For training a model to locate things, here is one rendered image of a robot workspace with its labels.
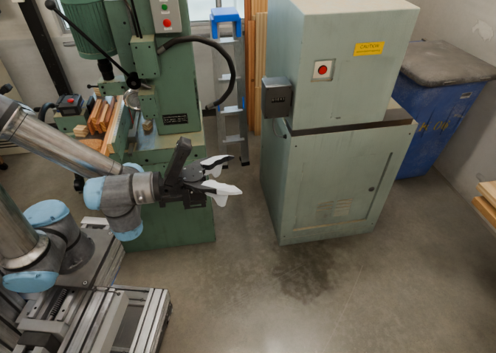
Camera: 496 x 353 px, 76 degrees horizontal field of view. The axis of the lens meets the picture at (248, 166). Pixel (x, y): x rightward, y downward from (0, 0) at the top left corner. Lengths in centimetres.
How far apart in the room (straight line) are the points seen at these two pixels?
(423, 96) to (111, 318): 192
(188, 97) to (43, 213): 80
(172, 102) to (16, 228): 90
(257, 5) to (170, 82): 137
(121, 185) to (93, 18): 88
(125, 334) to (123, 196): 106
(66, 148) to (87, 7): 74
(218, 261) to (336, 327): 76
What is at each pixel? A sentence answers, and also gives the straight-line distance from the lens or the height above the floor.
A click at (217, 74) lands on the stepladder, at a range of 228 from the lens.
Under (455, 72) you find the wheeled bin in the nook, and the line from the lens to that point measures 221.
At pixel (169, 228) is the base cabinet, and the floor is 19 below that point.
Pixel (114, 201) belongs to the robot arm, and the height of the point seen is 122.
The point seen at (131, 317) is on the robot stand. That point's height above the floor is 21.
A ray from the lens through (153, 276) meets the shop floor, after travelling 209.
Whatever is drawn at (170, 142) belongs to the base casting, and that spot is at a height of 80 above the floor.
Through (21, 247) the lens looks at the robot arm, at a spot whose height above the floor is 110.
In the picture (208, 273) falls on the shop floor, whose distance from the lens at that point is 203.
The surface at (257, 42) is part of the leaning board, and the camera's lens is 265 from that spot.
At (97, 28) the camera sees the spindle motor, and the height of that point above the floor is 132.
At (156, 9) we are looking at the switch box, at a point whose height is 141.
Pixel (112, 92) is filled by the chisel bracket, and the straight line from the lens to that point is 166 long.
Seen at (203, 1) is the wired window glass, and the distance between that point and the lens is 290.
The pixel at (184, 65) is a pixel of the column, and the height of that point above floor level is 116.
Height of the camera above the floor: 175
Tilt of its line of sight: 42 degrees down
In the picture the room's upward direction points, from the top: straight up
